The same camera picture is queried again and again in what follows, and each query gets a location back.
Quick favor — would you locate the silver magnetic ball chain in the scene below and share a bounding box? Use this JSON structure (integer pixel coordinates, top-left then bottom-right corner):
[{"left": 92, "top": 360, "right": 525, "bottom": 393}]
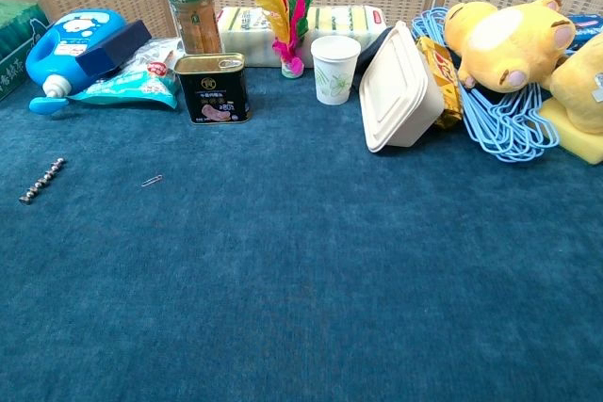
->
[{"left": 18, "top": 158, "right": 68, "bottom": 206}]

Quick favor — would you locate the teal snack bag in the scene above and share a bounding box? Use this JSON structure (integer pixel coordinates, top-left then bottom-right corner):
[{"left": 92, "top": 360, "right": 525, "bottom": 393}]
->
[{"left": 68, "top": 37, "right": 187, "bottom": 110}]

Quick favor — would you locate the blue velvet table cloth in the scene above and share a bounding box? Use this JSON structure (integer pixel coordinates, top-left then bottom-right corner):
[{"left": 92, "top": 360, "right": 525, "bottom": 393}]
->
[{"left": 0, "top": 65, "right": 603, "bottom": 402}]

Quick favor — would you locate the white floral paper cup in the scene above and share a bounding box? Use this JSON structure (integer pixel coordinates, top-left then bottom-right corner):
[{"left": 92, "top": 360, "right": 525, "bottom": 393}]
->
[{"left": 310, "top": 35, "right": 363, "bottom": 106}]

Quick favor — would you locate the colourful feather shuttlecock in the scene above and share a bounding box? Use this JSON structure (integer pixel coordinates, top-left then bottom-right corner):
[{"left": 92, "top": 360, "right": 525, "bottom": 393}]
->
[{"left": 245, "top": 0, "right": 327, "bottom": 79}]

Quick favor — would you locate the black luncheon meat can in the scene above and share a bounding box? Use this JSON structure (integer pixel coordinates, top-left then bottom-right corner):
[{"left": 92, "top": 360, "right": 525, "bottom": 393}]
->
[{"left": 173, "top": 52, "right": 253, "bottom": 126}]

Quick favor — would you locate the beige lidded food container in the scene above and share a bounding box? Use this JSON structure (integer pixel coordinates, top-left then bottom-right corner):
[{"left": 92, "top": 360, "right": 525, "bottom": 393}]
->
[{"left": 358, "top": 20, "right": 446, "bottom": 153}]

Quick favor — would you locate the yellow striped sponge pack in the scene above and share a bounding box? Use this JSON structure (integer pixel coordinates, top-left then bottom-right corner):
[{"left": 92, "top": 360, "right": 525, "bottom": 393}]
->
[
  {"left": 301, "top": 4, "right": 388, "bottom": 69},
  {"left": 216, "top": 6, "right": 284, "bottom": 68}
]

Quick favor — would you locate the yellow snack package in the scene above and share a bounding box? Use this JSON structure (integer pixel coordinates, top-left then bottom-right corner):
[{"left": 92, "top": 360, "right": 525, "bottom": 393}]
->
[{"left": 415, "top": 36, "right": 465, "bottom": 131}]

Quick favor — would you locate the green label tea bottle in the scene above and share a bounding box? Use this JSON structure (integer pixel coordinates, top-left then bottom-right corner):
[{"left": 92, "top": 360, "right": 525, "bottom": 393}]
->
[{"left": 167, "top": 0, "right": 223, "bottom": 56}]

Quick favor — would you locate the dark blue rectangular block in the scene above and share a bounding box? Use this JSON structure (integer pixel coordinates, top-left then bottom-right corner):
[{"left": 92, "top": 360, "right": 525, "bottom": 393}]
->
[{"left": 74, "top": 19, "right": 153, "bottom": 77}]

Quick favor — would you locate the yellow plush bear toy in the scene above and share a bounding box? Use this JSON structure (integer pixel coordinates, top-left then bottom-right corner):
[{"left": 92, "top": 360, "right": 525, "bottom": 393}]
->
[{"left": 443, "top": 0, "right": 577, "bottom": 94}]

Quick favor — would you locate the blue detergent bottle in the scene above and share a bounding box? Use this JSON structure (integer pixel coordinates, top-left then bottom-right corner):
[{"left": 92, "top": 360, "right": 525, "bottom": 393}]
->
[{"left": 25, "top": 8, "right": 129, "bottom": 115}]

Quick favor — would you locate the yellow foam sponge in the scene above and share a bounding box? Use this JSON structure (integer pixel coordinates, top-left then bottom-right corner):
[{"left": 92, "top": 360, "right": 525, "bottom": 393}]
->
[{"left": 537, "top": 96, "right": 603, "bottom": 166}]

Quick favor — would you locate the green tea box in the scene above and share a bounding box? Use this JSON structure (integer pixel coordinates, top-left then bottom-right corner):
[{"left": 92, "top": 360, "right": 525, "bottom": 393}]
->
[{"left": 0, "top": 0, "right": 51, "bottom": 103}]

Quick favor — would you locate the light blue wire hangers bundle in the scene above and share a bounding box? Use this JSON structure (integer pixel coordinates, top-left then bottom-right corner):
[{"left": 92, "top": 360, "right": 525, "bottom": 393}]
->
[{"left": 410, "top": 6, "right": 562, "bottom": 164}]

